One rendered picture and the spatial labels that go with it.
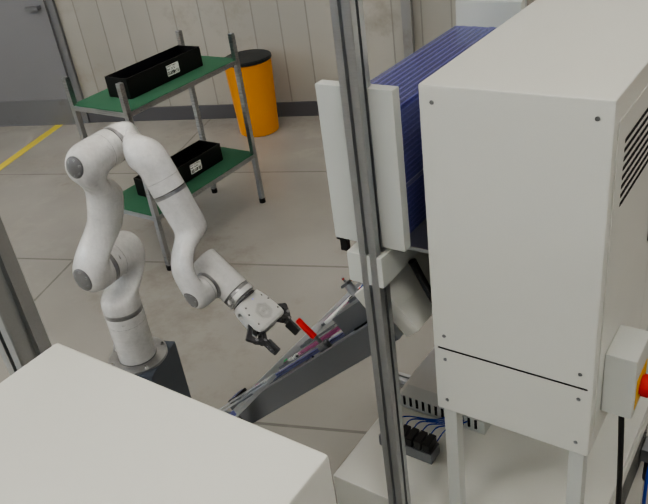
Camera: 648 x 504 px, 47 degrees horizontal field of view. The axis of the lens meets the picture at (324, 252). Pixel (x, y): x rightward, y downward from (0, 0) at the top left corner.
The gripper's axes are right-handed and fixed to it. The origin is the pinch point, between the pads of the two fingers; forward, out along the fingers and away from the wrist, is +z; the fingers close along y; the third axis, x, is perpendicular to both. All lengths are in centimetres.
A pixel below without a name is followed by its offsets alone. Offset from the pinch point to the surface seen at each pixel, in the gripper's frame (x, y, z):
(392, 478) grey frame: -8.0, -13.3, 42.1
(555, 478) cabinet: -16, 15, 74
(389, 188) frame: -72, -11, -1
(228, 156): 170, 195, -121
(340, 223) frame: -57, -11, -5
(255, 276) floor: 158, 131, -48
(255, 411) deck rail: 19.8, -10.0, 6.9
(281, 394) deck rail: 4.7, -10.0, 9.1
